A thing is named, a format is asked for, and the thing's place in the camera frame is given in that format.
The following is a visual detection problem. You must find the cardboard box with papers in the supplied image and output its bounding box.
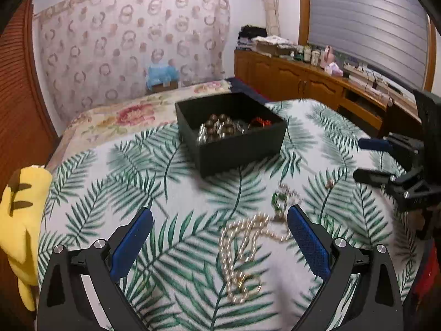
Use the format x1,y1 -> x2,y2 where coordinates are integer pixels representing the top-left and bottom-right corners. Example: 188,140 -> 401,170
253,35 -> 295,57

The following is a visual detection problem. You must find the floral bedspread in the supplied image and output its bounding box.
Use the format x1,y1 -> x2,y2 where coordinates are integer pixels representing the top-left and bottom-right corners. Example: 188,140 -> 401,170
45,79 -> 233,173

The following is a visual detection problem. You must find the black box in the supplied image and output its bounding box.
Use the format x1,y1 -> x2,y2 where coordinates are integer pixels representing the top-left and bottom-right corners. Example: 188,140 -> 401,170
174,92 -> 288,179

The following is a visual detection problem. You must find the green stone necklace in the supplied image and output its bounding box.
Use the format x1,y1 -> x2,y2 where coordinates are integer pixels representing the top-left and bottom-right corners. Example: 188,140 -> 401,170
270,184 -> 304,221

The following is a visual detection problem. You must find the small cardboard box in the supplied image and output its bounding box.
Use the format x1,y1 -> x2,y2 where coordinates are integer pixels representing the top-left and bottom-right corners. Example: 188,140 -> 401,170
150,81 -> 179,94

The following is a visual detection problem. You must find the row of small bottles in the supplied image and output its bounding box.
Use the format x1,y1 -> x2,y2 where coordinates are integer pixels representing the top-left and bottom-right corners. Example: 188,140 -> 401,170
293,45 -> 322,66

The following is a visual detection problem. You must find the wooden louvered wardrobe door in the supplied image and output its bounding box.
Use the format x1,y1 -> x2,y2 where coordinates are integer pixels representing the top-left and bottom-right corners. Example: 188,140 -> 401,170
0,0 -> 57,318

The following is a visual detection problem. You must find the stack of folded clothes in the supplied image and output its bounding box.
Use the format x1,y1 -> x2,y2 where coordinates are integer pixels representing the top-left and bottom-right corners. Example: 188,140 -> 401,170
237,25 -> 267,52

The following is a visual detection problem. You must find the brown bead bracelet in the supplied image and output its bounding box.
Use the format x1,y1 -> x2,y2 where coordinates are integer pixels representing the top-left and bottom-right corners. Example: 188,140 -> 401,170
196,113 -> 236,143

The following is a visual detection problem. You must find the leaf print cloth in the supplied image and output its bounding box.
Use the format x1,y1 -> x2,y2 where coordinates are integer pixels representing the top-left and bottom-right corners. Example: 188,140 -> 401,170
36,98 -> 424,331

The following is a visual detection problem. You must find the white pearl necklace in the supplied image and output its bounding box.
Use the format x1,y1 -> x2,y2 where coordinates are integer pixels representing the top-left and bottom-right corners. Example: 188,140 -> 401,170
218,214 -> 293,306

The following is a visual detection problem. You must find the beige window curtain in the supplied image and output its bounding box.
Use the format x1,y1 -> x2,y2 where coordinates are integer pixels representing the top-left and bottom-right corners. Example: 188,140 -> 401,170
258,0 -> 280,37

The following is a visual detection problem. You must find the yellow plush toy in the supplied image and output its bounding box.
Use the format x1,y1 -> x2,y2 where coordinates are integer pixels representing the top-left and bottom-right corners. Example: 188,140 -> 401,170
0,166 -> 53,311

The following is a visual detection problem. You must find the dark blue mat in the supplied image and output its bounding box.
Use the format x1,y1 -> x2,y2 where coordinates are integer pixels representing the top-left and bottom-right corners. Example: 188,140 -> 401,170
225,77 -> 276,106

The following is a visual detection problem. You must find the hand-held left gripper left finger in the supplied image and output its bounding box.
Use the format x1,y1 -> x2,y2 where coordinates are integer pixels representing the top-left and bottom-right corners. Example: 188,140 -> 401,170
37,207 -> 154,331

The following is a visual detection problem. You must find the patterned lace curtain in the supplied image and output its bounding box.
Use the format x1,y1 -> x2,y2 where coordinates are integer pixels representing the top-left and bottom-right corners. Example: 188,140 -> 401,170
33,0 -> 231,125

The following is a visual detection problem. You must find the blue plastic bag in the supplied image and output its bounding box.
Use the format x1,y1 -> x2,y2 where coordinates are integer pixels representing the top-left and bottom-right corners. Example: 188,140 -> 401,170
146,63 -> 180,88

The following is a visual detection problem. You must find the grey window blind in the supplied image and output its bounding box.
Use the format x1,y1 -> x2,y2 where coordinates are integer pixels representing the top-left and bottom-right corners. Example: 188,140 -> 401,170
308,0 -> 433,88

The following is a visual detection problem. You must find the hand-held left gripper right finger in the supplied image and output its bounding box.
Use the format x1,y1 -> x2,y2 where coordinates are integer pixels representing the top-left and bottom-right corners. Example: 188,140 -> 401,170
287,205 -> 404,331

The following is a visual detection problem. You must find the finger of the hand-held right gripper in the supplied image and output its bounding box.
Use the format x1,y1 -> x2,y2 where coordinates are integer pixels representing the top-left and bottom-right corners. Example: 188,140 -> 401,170
353,168 -> 428,197
358,134 -> 423,169

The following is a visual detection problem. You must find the wooden cabinet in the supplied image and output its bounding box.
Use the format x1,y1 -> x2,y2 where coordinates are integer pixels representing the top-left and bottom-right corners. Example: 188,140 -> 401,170
234,49 -> 424,138

